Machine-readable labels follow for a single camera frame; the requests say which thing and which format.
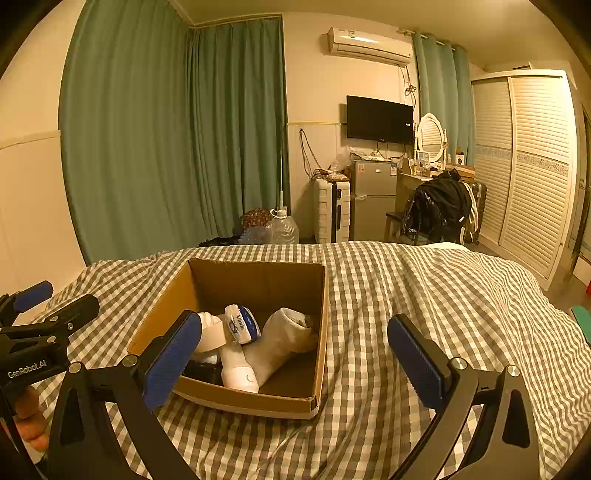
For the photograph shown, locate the white louvred wardrobe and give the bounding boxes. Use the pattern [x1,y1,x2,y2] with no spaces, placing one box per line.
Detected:
[471,69,581,292]

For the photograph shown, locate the dark wooden chair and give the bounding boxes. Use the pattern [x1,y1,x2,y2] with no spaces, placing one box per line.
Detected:
[385,210,416,243]

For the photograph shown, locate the brown suitcase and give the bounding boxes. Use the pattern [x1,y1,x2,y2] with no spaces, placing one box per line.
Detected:
[464,181,488,244]

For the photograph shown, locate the person's left hand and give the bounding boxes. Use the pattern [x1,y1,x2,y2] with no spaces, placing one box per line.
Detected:
[14,387,50,454]

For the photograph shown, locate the silver small fridge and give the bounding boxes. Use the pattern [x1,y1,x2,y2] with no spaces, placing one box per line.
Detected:
[350,161,398,243]

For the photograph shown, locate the blue white tissue packet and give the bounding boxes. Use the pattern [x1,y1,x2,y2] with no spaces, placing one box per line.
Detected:
[225,304,262,344]

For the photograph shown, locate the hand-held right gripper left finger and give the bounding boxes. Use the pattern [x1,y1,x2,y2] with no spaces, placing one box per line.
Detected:
[46,310,203,480]

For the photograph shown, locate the white suitcase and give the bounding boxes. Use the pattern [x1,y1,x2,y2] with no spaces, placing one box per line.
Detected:
[314,178,352,244]

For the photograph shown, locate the white air conditioner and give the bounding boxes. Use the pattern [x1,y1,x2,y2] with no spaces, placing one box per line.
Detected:
[327,27,413,67]

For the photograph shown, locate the wide green curtain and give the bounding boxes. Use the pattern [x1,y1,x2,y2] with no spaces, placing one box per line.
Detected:
[59,0,208,266]

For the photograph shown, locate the black wall television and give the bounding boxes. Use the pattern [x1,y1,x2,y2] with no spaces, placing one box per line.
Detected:
[346,95,414,144]

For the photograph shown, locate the green board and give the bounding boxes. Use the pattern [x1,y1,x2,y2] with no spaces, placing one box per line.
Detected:
[571,307,591,345]

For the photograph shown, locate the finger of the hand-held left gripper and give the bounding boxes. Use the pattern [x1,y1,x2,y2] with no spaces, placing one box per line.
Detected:
[0,294,100,344]
[0,281,54,326]

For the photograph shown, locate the white oval mirror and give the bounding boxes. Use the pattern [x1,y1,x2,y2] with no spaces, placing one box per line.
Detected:
[416,113,448,163]

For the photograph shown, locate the narrow green curtain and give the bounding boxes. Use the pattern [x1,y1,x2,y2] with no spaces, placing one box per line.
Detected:
[186,15,291,239]

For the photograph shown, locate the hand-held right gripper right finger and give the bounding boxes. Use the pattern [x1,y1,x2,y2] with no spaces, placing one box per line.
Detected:
[387,314,542,480]

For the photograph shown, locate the clear plastic bag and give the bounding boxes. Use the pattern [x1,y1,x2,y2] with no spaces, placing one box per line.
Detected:
[331,144,359,175]

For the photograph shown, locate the white plastic bottle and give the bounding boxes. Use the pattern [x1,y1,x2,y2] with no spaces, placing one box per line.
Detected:
[221,343,260,394]

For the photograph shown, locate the cream cloth bag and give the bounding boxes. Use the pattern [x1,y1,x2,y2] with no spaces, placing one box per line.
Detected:
[461,194,479,243]

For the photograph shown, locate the patterned brown bag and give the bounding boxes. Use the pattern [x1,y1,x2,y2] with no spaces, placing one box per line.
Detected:
[241,208,273,232]

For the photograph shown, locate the white sock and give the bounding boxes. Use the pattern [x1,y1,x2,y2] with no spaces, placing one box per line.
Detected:
[245,308,319,387]

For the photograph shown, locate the white tape roll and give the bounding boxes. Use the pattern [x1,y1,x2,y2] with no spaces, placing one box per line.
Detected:
[196,311,228,354]

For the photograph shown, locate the wooden dressing table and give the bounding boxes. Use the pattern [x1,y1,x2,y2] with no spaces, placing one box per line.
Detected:
[399,170,477,204]

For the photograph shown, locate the clear water jug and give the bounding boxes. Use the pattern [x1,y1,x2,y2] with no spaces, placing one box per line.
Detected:
[268,209,300,245]

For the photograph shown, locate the brown cardboard box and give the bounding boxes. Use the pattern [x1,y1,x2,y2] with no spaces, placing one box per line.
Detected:
[127,257,329,420]

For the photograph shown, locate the hanging wall cables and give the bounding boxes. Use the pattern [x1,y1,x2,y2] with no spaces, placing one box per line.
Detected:
[298,128,325,179]

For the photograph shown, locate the black backpack on chair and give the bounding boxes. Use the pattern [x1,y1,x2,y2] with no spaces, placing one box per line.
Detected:
[405,170,472,244]

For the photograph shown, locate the light green curtain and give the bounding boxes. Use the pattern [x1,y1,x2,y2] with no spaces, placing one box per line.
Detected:
[412,30,476,168]

